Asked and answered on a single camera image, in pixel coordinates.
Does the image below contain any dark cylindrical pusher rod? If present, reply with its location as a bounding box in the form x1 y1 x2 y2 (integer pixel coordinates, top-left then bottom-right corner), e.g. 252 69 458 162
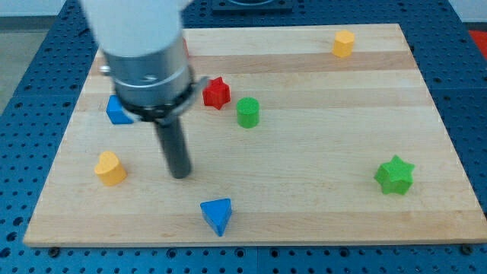
155 118 192 179

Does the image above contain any blue cube block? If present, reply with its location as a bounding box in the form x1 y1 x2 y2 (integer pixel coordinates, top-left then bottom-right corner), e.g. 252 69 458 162
106 94 134 125

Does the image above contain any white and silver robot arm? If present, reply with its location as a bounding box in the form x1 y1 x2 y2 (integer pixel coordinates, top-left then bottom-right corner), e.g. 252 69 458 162
80 0 208 179

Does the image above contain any red star block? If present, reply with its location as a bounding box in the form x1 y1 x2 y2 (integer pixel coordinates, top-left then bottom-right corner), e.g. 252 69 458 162
202 77 231 110

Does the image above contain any green star block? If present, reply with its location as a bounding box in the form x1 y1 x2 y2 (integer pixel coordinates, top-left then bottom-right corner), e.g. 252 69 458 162
374 155 415 195

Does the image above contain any yellow heart block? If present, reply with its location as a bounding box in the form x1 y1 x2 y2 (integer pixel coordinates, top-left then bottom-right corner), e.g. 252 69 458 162
94 151 128 186

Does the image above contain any green cylinder block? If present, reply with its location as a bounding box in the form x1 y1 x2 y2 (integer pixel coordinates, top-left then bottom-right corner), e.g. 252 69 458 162
236 97 259 129

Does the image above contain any blue triangle block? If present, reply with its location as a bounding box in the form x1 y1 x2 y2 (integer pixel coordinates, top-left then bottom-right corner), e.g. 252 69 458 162
200 198 233 237

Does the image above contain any wooden board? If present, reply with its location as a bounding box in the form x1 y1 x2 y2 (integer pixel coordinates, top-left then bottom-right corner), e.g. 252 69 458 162
24 24 486 247

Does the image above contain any yellow hexagon block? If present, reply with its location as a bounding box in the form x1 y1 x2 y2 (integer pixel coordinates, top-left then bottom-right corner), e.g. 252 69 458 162
332 30 355 58

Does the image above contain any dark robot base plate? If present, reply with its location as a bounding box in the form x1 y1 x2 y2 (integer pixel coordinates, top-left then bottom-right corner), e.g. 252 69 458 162
210 0 295 14

